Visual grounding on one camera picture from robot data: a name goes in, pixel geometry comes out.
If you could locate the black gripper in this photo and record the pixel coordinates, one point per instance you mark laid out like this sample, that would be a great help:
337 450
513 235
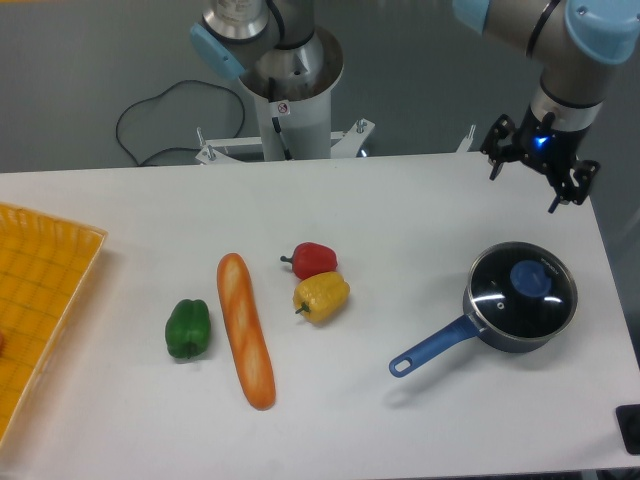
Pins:
546 150

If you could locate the glass lid blue knob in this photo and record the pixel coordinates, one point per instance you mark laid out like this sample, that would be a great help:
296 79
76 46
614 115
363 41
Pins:
522 290

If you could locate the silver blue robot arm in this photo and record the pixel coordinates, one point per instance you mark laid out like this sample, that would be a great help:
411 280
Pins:
580 44

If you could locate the red bell pepper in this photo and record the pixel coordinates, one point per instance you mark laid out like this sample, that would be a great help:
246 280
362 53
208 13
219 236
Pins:
309 259

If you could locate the yellow bell pepper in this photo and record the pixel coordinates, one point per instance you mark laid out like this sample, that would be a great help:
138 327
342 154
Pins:
319 297

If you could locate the black device at edge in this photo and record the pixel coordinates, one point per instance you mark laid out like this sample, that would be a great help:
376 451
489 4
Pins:
628 418

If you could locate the orange baguette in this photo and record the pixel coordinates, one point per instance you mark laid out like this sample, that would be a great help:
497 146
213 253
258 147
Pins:
244 332

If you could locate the green bell pepper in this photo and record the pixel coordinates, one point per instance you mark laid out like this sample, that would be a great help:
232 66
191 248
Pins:
188 329

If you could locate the yellow woven basket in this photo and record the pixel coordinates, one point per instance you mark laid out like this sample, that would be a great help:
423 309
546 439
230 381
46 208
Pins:
45 260

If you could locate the blue handled saucepan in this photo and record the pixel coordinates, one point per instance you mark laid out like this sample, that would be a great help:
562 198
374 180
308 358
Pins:
465 327

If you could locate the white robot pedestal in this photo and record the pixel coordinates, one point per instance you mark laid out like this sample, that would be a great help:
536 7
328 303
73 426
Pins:
292 94

